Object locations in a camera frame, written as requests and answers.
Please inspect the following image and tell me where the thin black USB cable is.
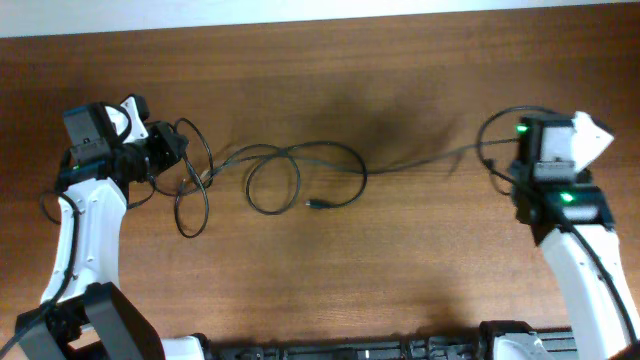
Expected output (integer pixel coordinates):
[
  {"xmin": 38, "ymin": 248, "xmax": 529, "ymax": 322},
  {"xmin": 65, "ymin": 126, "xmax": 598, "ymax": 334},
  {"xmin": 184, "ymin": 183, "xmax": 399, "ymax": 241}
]
[{"xmin": 172, "ymin": 117, "xmax": 521, "ymax": 239}]

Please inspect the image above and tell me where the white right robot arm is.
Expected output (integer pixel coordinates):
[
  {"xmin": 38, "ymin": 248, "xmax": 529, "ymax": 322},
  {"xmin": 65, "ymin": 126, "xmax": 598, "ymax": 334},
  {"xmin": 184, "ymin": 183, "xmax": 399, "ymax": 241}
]
[{"xmin": 509, "ymin": 112, "xmax": 639, "ymax": 359}]

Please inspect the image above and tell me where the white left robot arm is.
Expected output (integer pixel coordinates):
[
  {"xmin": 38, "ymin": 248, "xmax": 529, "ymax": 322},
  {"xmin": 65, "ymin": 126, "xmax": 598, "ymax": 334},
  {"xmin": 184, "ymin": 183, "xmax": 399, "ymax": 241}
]
[{"xmin": 1, "ymin": 94, "xmax": 207, "ymax": 359}]

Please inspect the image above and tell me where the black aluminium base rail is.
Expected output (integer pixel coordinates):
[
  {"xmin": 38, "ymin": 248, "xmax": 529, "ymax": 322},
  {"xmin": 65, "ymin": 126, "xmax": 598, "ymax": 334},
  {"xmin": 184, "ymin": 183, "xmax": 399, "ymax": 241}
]
[{"xmin": 199, "ymin": 324, "xmax": 576, "ymax": 360}]

